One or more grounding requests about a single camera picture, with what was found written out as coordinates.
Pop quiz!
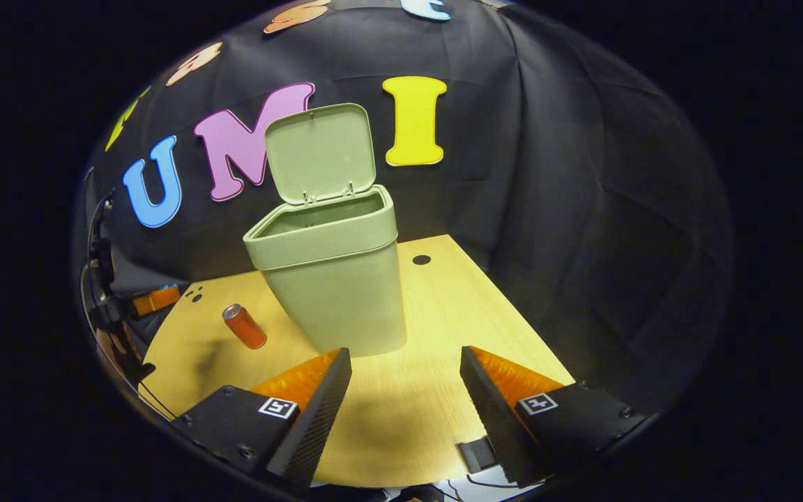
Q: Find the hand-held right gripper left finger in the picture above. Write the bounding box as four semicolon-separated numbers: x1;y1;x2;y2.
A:
171;347;353;489

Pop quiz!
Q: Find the wooden desktop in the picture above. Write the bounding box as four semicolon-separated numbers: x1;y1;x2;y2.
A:
138;234;576;489

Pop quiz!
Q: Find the black backdrop cloth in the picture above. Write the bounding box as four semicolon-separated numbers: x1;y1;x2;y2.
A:
74;0;733;419

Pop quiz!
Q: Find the green desktop garbage bin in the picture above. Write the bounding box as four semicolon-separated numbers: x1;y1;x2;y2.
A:
243;102;408;358

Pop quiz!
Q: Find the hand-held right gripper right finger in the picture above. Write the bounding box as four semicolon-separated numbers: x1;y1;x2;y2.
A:
459;345;653;487

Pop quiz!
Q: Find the orange pop can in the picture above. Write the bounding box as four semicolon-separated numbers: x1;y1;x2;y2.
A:
222;303;268;350

